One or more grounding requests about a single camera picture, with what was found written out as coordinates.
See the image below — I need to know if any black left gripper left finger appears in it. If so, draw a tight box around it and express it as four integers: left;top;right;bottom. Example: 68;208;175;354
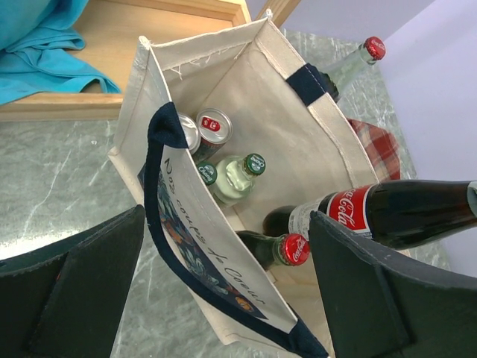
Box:
1;205;145;357

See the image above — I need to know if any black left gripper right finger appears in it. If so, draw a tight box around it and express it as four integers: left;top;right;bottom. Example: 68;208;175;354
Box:
309;211;476;357

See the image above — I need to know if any coca-cola glass bottle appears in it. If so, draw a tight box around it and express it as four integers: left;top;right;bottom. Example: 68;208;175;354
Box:
320;37;386;103
262;180;476;250
236;230;310;271

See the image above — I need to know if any beige canvas tote bag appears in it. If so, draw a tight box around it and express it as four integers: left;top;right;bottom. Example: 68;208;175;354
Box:
109;19;382;357

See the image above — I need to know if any red plaid cloth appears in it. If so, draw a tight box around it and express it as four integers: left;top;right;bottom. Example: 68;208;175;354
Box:
347;118;401;181

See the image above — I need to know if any right green cap clear bottle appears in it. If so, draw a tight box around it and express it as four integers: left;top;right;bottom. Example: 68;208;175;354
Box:
212;153;266;207

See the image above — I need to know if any green cap clear bottle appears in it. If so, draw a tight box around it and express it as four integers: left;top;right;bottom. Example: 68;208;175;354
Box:
212;153;266;207
196;161;218;186

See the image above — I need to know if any left green cap clear bottle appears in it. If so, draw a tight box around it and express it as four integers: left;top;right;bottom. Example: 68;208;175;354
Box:
196;161;218;186

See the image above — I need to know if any silver top drink can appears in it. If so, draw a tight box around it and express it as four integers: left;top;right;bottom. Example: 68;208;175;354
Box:
178;113;200;154

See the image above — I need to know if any red tab drink can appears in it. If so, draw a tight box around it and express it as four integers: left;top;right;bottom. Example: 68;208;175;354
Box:
192;107;233;163

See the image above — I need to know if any turquoise t-shirt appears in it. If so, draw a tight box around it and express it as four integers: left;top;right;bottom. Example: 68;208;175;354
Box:
1;0;121;104

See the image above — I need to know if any wooden clothes rack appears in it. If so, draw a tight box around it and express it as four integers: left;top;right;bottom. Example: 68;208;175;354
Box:
0;0;302;122

